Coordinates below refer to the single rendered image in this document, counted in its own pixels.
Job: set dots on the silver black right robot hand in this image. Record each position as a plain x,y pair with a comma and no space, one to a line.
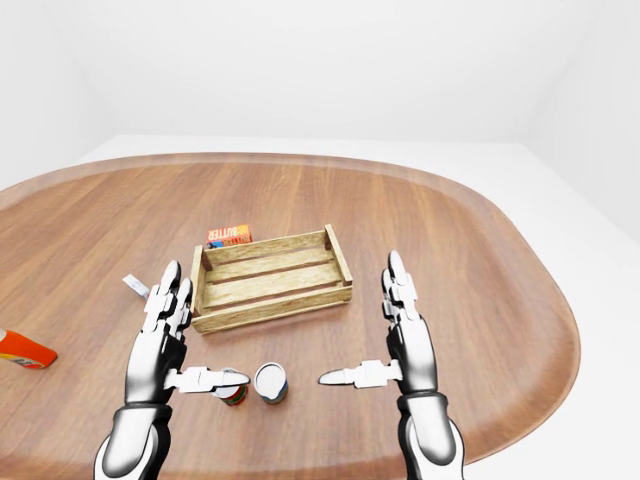
414,357

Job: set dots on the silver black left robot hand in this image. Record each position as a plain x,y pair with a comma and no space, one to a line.
150,357

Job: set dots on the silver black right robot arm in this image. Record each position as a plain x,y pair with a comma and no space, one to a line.
434,437

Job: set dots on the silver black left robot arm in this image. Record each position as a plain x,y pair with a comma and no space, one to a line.
132,442

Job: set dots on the red green tomato sauce tin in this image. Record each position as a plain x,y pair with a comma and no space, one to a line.
234,394

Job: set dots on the wooden slat tray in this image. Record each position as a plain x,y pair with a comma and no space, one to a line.
270,280

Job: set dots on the small white blue box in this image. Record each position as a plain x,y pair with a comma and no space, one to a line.
136,286

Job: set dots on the blue labelled tin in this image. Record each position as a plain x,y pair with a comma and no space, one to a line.
271,384

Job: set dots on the orange bottle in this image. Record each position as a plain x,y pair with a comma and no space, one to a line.
22,350

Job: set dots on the orange butter box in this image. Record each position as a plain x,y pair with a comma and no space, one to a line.
229,236

